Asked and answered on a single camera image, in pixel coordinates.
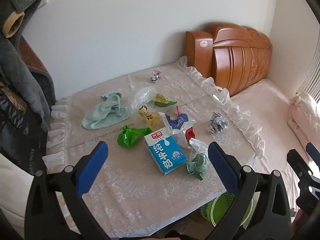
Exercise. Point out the pink bed sheet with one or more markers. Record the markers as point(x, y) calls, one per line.
point(270, 120)

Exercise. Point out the carved wooden headboard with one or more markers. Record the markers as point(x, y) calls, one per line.
point(237, 62)

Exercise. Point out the blue and white plastic bag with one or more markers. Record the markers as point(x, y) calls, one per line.
point(177, 122)

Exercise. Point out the brown furniture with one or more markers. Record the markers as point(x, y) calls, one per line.
point(31, 55)

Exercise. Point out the folded pink quilt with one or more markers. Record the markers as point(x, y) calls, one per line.
point(305, 115)

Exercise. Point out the white ribbed radiator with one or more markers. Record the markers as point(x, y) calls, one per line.
point(312, 80)

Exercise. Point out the crumpled silver foil ball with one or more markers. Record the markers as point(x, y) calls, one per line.
point(217, 123)

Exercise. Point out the dark patterned garment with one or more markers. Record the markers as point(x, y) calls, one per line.
point(17, 135)

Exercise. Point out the yellow-green snack wrapper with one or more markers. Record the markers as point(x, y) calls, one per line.
point(162, 100)

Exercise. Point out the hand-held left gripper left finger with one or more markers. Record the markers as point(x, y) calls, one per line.
point(92, 170)

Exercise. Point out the crumpled silver foil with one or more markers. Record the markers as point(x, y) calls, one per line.
point(155, 77)

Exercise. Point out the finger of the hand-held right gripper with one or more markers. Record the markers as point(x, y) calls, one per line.
point(312, 150)
point(298, 162)

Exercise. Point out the green plastic basket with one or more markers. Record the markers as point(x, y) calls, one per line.
point(225, 205)

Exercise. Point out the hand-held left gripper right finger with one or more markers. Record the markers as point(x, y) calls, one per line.
point(223, 170)

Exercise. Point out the grey fleece garment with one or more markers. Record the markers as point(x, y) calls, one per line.
point(22, 67)

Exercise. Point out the red wrapper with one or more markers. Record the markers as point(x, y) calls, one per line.
point(189, 133)

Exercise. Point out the clear bag with green item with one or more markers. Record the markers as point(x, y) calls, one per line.
point(197, 165)

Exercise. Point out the clear plastic bag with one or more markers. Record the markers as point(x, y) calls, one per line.
point(142, 96)

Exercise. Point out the blue and white milk carton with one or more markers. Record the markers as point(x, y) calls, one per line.
point(165, 155)

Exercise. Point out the shiny green wrapper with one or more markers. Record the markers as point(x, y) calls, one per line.
point(130, 136)

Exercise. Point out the light green cloth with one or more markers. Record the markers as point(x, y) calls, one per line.
point(107, 112)

